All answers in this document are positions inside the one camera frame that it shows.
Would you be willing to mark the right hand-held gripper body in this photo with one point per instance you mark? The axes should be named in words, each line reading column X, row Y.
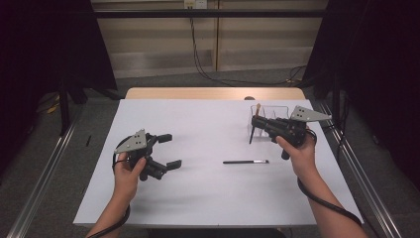
column 290, row 130

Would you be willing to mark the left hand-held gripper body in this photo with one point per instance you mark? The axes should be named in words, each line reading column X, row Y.
column 137, row 143

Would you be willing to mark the black makeup brush gold ferrule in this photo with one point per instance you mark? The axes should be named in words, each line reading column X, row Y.
column 252, row 137

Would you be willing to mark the clear acrylic organizer box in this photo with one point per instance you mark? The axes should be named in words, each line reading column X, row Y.
column 274, row 110

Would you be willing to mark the black makeup brush silver ferrule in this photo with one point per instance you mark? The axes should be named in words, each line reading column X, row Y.
column 241, row 162

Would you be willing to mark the person's right hand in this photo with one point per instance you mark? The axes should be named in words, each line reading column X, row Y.
column 303, row 158

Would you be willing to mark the person's left hand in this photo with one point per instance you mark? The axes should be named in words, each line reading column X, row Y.
column 125, row 180

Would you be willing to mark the small black stick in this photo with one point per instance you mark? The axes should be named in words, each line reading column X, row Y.
column 88, row 141

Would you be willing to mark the black metal stand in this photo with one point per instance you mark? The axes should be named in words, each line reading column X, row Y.
column 336, row 99
column 64, row 109

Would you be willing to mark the black curtain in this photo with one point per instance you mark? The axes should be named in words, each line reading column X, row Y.
column 379, row 66
column 43, row 43

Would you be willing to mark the black horizontal metal bar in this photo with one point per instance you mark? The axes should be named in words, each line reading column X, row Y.
column 211, row 13

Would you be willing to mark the vertical wall trim strip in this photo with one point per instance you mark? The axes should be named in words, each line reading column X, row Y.
column 217, row 39

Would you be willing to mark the aluminium floor rail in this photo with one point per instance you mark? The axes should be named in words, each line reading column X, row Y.
column 39, row 188
column 366, row 185

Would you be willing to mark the white wall power outlet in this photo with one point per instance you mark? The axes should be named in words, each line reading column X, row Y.
column 195, row 3

